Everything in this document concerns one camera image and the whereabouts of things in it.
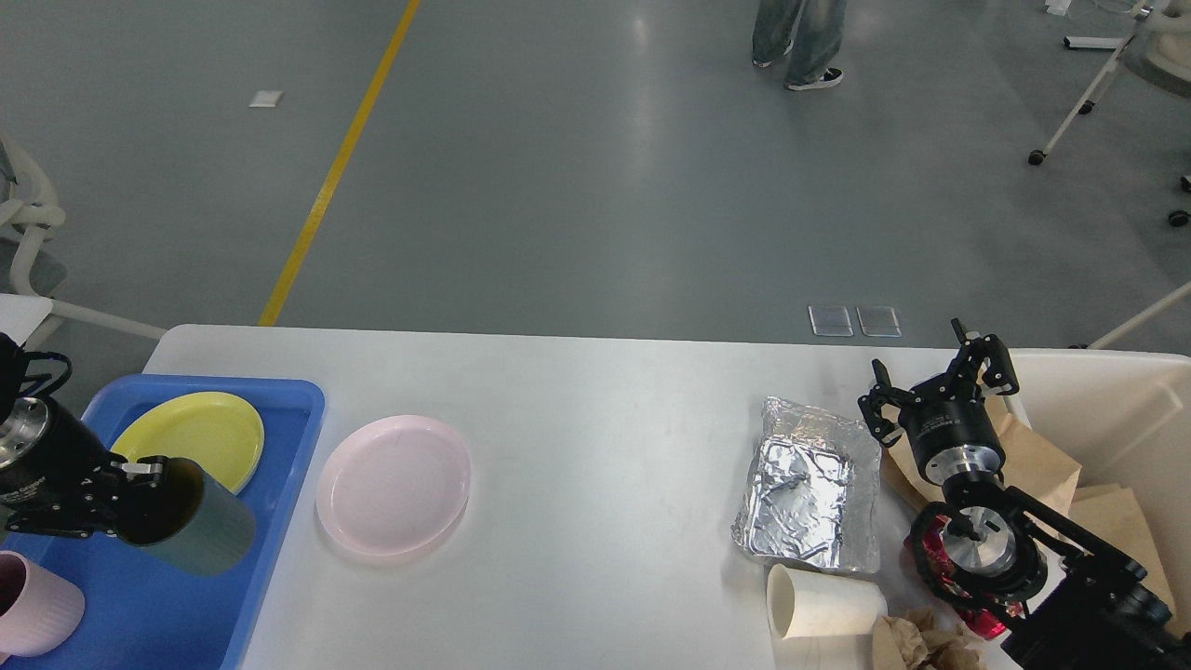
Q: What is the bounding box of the white wheeled stand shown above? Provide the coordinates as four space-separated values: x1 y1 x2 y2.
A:
1025 1 1187 167

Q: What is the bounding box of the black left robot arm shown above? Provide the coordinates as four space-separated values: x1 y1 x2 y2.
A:
1 336 169 539

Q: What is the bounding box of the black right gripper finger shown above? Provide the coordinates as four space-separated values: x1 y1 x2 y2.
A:
940 318 1019 403
858 359 917 449

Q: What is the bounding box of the white waste bin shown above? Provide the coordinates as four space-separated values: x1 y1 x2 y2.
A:
992 350 1191 643

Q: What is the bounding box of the brown paper bag in bin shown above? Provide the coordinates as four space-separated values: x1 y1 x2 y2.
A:
1070 484 1178 619

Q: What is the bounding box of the green mug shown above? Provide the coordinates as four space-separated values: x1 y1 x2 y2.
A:
114 457 256 577

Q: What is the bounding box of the blue plastic tray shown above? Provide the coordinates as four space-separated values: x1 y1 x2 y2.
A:
4 374 325 669

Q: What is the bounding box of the pink ribbed cup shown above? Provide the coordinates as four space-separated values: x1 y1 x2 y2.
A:
1 551 86 662

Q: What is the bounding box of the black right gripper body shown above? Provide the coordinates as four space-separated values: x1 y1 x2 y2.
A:
902 399 1005 486

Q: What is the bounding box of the yellow plate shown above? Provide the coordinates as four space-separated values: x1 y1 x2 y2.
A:
111 392 266 493

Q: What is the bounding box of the crumpled aluminium foil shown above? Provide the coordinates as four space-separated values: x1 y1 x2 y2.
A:
730 397 881 575

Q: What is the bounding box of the white paper cup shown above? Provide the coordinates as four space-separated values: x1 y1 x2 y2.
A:
766 565 888 640

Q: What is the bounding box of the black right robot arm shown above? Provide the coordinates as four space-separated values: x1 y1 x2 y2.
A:
858 319 1190 669

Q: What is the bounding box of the red crushed can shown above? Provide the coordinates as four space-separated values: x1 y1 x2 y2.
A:
904 503 1029 640

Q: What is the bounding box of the pink plate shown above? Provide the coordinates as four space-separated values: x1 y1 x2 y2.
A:
314 415 473 566

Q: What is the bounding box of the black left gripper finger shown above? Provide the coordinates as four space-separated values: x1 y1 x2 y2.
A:
88 453 170 508
4 502 121 539

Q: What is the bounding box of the white office chair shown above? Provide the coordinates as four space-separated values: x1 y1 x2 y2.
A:
4 136 167 346

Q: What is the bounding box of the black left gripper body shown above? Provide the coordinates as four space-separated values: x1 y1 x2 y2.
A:
1 397 107 512

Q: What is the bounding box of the crumpled brown paper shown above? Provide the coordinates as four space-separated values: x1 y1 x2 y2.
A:
871 608 987 669

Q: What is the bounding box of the person in jeans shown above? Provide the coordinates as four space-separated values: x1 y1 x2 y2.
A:
750 1 848 90

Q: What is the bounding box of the white side table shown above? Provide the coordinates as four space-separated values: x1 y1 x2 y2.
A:
1 293 60 347

